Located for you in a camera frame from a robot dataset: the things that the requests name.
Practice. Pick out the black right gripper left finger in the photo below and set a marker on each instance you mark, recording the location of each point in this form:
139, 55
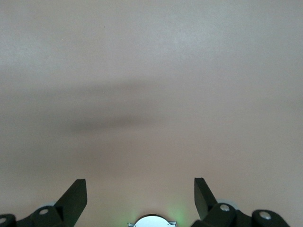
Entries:
71, 203

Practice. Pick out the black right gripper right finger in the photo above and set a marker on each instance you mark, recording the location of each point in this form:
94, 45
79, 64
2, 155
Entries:
208, 208

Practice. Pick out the brown table cloth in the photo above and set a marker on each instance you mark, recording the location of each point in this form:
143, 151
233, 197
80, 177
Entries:
142, 71

